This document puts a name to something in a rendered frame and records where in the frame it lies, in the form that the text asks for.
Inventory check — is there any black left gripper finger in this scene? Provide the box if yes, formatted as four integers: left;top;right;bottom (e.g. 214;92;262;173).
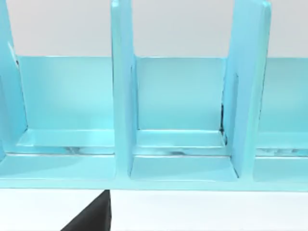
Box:
60;189;113;231

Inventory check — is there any light blue rack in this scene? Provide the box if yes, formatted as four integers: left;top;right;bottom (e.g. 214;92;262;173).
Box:
0;0;308;191

